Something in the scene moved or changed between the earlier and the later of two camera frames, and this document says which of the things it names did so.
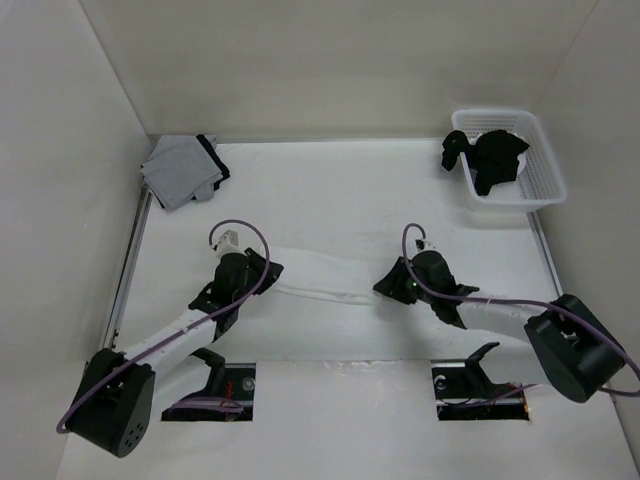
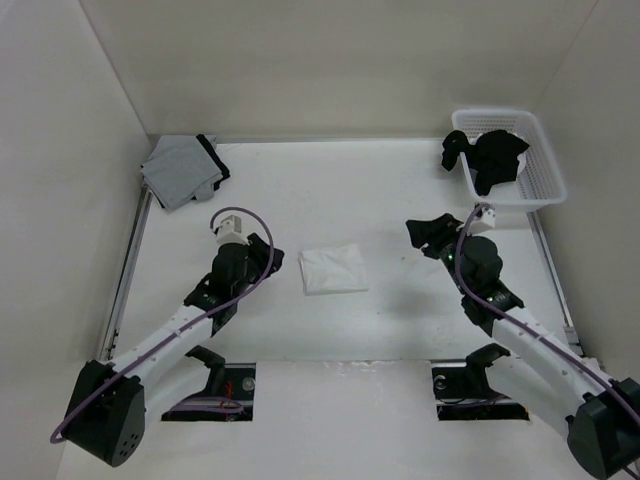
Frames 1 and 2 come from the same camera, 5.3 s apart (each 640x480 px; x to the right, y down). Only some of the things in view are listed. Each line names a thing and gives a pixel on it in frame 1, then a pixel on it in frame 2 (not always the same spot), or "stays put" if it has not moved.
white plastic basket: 538,180 stays put
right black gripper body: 404,287 -> 445,245
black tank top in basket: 493,156 stays put
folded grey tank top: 180,168 stays put
